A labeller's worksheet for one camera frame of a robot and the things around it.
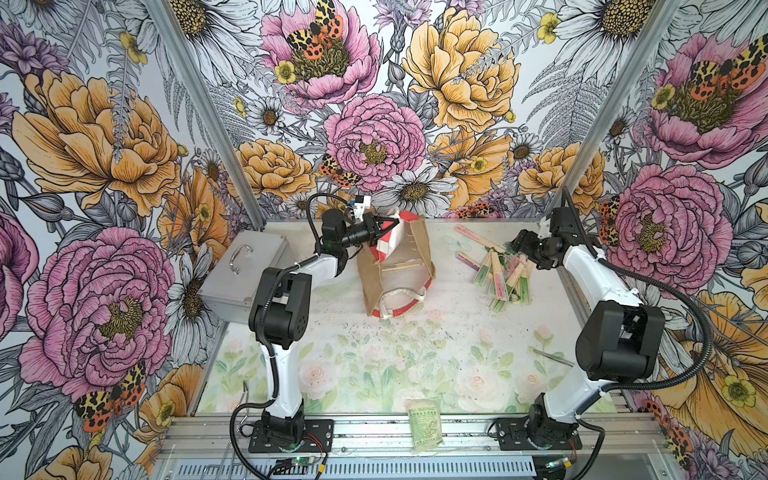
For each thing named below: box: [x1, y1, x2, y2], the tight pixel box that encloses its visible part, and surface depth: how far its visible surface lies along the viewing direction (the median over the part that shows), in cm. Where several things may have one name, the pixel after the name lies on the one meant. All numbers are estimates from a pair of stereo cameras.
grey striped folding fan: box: [380, 259, 425, 272], surface depth 108 cm
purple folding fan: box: [457, 252, 481, 271], surface depth 110 cm
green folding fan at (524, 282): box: [519, 260, 537, 306], surface depth 101 cm
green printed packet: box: [404, 398, 443, 452], surface depth 76 cm
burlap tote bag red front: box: [357, 211, 436, 319], surface depth 91 cm
